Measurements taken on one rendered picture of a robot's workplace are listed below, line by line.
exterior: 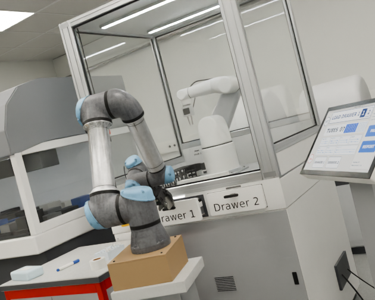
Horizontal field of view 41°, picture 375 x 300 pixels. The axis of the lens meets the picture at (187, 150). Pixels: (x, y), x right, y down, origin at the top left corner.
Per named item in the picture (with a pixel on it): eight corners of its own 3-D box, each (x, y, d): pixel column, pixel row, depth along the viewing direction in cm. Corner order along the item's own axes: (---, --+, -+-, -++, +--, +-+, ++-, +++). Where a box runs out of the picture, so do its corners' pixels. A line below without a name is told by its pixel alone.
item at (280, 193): (286, 208, 227) (278, 177, 227) (112, 234, 277) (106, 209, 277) (331, 169, 310) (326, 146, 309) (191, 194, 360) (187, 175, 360)
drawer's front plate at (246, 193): (266, 208, 230) (260, 184, 230) (211, 216, 244) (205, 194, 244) (267, 206, 232) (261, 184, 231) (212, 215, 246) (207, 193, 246)
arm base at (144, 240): (168, 247, 178) (161, 221, 177) (128, 257, 179) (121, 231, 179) (172, 236, 193) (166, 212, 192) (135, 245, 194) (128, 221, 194)
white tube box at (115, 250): (109, 260, 232) (107, 252, 231) (96, 261, 236) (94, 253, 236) (125, 251, 242) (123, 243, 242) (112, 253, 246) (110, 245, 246)
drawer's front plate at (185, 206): (201, 220, 240) (196, 198, 240) (152, 227, 255) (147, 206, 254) (203, 219, 242) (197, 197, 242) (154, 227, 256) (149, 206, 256)
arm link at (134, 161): (121, 168, 224) (124, 156, 230) (134, 185, 229) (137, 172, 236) (136, 162, 221) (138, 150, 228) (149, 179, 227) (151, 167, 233)
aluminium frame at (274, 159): (278, 177, 227) (222, -50, 223) (106, 209, 277) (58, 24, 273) (326, 146, 309) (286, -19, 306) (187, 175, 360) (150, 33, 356)
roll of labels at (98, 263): (91, 268, 225) (89, 259, 224) (107, 263, 226) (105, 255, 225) (90, 271, 218) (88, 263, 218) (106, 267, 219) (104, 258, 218)
